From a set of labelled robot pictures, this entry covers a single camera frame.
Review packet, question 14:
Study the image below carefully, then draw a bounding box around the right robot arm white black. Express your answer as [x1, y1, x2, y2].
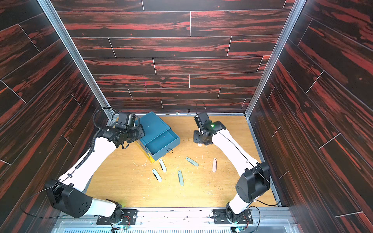
[193, 112, 270, 223]

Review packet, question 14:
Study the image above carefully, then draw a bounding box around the white fruit knife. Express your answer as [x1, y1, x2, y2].
[159, 159, 167, 173]
[152, 169, 162, 182]

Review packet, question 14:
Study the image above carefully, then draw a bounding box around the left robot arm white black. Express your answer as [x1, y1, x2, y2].
[45, 124, 145, 224]

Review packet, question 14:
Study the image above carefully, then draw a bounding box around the green fruit knife upper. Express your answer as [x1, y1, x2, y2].
[186, 157, 199, 167]

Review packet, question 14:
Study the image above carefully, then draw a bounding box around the green fruit knife lower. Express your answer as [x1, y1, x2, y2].
[177, 170, 184, 186]

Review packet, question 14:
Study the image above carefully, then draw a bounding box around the aluminium front rail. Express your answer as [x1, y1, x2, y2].
[51, 207, 302, 233]

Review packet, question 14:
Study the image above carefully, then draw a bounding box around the teal drawer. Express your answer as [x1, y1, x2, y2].
[138, 129, 180, 161]

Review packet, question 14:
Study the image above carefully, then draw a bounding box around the teal drawer cabinet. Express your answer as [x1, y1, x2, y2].
[140, 112, 170, 145]

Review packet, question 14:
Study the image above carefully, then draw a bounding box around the white fruit knife upper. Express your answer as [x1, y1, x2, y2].
[159, 159, 167, 173]

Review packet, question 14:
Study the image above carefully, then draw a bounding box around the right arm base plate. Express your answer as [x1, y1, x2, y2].
[209, 208, 253, 225]

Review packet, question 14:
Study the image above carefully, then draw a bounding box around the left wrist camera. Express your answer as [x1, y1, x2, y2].
[117, 112, 137, 127]

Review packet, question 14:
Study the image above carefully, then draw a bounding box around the white fruit knife lower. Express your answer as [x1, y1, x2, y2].
[152, 169, 162, 182]

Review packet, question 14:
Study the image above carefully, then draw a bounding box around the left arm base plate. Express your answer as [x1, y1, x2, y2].
[96, 208, 139, 226]

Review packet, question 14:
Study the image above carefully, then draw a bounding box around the green fruit knife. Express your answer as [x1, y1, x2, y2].
[177, 170, 184, 186]
[186, 157, 199, 167]

